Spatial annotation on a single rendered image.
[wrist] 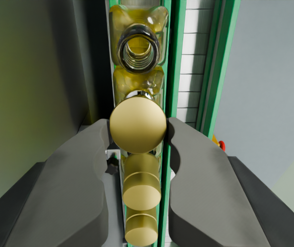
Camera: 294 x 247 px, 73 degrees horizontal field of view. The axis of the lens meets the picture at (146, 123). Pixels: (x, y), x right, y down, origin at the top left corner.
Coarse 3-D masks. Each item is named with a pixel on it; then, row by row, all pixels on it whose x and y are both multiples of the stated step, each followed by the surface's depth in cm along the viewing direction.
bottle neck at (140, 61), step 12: (132, 36) 12; (144, 36) 12; (120, 48) 13; (156, 48) 13; (120, 60) 13; (132, 60) 15; (144, 60) 15; (156, 60) 13; (132, 72) 14; (144, 72) 14
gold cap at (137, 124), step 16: (112, 112) 11; (128, 112) 11; (144, 112) 11; (160, 112) 11; (112, 128) 11; (128, 128) 11; (144, 128) 11; (160, 128) 11; (128, 144) 11; (144, 144) 11
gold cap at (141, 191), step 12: (132, 156) 20; (144, 156) 19; (132, 168) 18; (144, 168) 18; (156, 168) 19; (132, 180) 17; (144, 180) 17; (156, 180) 17; (132, 192) 17; (144, 192) 17; (156, 192) 17; (132, 204) 17; (144, 204) 17; (156, 204) 18
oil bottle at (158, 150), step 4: (160, 144) 24; (120, 148) 25; (156, 148) 23; (160, 148) 24; (124, 152) 24; (128, 152) 23; (156, 152) 24; (160, 152) 24; (124, 156) 24; (156, 156) 24
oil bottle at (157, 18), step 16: (112, 16) 17; (128, 16) 16; (144, 16) 16; (160, 16) 17; (112, 32) 17; (160, 32) 17; (112, 48) 18; (144, 48) 20; (160, 48) 18; (160, 64) 19
